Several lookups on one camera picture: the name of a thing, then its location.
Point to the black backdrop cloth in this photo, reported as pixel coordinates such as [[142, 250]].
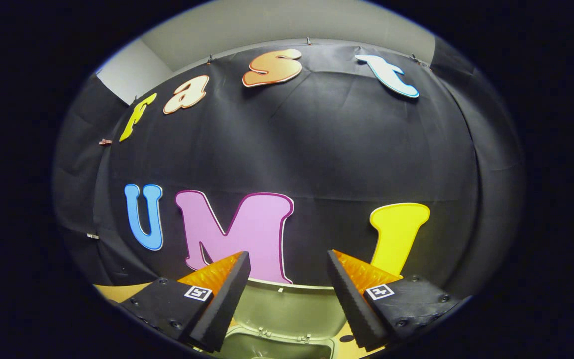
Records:
[[327, 149]]

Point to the pale green desktop garbage bin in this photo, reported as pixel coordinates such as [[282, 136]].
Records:
[[287, 309]]

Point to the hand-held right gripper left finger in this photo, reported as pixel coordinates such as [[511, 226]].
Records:
[[219, 306]]

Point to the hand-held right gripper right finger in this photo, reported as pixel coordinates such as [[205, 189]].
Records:
[[352, 306]]

